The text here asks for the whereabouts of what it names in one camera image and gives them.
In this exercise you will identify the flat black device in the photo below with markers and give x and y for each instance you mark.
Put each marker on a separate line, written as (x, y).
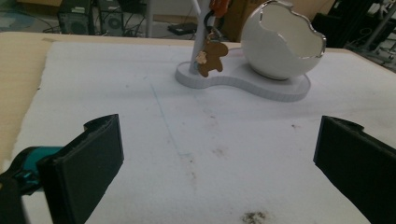
(183, 28)

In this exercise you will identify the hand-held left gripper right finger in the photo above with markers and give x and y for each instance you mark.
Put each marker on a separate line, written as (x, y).
(358, 165)

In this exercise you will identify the white eggshell-shaped bowl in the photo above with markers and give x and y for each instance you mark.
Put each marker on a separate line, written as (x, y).
(274, 59)

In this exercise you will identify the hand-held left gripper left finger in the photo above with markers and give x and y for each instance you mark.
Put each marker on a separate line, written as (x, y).
(82, 168)

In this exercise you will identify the brown cardboard box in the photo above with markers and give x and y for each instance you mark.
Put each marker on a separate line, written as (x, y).
(238, 18)

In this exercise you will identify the white foam mat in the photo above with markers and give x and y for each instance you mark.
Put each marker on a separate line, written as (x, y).
(199, 140)

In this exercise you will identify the white key holder stand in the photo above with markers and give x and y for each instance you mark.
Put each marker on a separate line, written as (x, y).
(243, 82)

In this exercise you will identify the black computer tower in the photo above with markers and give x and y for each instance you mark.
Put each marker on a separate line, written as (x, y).
(112, 20)
(76, 18)

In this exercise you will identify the metal stand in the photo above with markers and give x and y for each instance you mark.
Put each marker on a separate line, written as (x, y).
(378, 31)

